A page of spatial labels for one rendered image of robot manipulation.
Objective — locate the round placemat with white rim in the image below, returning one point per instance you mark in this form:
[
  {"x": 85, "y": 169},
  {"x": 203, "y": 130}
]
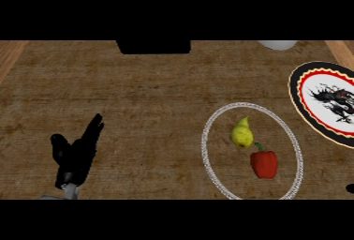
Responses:
[{"x": 215, "y": 175}]

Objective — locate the white round object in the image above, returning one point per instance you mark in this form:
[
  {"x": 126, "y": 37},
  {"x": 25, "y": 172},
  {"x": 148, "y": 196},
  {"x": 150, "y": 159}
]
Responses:
[{"x": 277, "y": 44}]

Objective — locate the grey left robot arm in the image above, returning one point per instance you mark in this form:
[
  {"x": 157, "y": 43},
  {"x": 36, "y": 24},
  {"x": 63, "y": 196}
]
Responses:
[{"x": 69, "y": 191}]

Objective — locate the black box appliance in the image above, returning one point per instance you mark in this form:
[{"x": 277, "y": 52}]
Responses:
[{"x": 153, "y": 47}]

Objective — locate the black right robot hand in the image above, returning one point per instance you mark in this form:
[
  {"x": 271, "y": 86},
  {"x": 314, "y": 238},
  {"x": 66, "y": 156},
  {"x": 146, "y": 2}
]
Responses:
[{"x": 349, "y": 188}]

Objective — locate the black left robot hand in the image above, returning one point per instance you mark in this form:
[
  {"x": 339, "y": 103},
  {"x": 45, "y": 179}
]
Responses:
[{"x": 75, "y": 156}]

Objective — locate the red bell pepper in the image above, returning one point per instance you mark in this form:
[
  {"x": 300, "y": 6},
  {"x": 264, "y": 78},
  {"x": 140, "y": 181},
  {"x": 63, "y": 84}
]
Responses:
[{"x": 264, "y": 164}]

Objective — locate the black red dragon plate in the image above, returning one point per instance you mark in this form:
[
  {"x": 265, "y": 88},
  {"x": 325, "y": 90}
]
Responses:
[{"x": 328, "y": 100}]

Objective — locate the yellow pear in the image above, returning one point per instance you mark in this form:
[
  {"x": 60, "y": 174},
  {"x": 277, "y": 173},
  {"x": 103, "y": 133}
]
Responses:
[{"x": 241, "y": 134}]

